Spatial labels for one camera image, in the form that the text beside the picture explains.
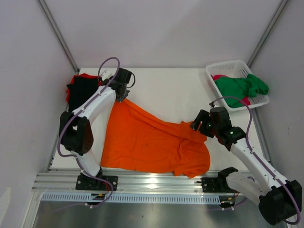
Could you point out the white slotted cable duct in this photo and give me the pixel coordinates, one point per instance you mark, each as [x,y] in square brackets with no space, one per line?
[132,198]

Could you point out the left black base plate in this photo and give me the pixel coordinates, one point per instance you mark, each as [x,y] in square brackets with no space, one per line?
[85,182]

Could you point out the green t shirt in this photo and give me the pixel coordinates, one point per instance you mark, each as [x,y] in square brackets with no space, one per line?
[257,86]

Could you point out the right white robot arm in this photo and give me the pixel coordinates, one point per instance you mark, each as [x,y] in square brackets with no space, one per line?
[278,199]

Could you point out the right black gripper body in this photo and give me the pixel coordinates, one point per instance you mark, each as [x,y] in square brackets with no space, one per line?
[204,123]

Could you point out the white plastic basket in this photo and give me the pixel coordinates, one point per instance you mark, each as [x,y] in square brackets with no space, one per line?
[233,69]

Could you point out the aluminium mounting rail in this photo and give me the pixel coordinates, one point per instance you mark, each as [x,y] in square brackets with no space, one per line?
[131,182]

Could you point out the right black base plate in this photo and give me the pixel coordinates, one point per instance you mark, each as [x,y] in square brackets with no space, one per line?
[217,184]

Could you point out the black folded t shirt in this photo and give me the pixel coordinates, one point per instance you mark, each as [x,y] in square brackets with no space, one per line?
[80,91]

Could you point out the red folded t shirt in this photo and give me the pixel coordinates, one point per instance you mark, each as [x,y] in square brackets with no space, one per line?
[78,77]

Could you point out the orange t shirt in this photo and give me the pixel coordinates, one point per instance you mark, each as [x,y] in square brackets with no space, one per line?
[136,140]

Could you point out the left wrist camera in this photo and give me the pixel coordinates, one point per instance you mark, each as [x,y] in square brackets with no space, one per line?
[106,75]

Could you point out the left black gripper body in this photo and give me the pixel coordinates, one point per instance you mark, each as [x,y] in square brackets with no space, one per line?
[121,98]

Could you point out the pink t shirt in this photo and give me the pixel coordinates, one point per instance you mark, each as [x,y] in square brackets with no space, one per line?
[236,87]

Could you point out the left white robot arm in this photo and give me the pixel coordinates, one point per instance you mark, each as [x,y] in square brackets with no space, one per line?
[75,132]

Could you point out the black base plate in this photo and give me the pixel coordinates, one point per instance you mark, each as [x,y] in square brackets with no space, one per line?
[217,184]
[85,182]

